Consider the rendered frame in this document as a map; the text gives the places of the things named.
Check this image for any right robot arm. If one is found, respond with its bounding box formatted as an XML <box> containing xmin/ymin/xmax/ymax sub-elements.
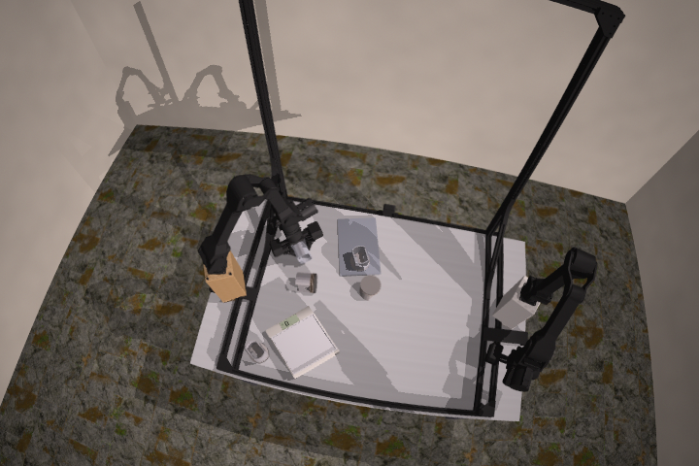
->
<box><xmin>198</xmin><ymin>174</ymin><xmax>318</xmax><ymax>275</ymax></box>

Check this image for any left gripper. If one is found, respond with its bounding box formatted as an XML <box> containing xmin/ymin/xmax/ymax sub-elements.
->
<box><xmin>484</xmin><ymin>343</ymin><xmax>540</xmax><ymax>380</ymax></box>

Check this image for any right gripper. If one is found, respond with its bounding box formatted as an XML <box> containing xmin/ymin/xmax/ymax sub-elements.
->
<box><xmin>269</xmin><ymin>221</ymin><xmax>323</xmax><ymax>257</ymax></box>

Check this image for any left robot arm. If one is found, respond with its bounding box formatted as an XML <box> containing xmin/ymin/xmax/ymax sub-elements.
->
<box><xmin>502</xmin><ymin>248</ymin><xmax>597</xmax><ymax>392</ymax></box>

